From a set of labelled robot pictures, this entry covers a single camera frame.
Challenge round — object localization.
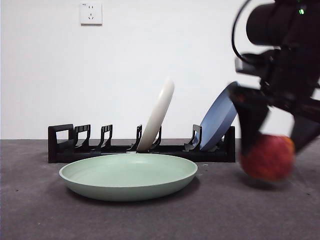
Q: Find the red yellow apple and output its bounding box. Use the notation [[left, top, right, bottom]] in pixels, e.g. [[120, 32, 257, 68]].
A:
[[239, 133, 296, 182]]

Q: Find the green plate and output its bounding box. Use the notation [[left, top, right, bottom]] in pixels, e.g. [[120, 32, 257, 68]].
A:
[[59, 153, 199, 203]]

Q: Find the blue plate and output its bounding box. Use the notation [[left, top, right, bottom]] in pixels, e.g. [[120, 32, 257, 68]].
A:
[[199, 81, 240, 152]]

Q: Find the black plate rack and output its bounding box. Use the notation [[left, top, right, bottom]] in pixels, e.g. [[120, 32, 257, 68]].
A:
[[48, 123, 237, 164]]

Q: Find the white plate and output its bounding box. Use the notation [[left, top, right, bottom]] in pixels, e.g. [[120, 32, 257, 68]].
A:
[[136, 76, 175, 152]]

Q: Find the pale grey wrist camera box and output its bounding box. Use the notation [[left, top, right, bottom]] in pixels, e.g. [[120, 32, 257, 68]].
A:
[[234, 58, 261, 76]]

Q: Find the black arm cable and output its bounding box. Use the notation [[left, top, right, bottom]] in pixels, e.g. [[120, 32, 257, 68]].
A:
[[230, 0, 253, 61]]

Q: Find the white wall socket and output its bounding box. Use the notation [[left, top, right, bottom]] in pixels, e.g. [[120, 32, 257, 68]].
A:
[[79, 2, 103, 27]]

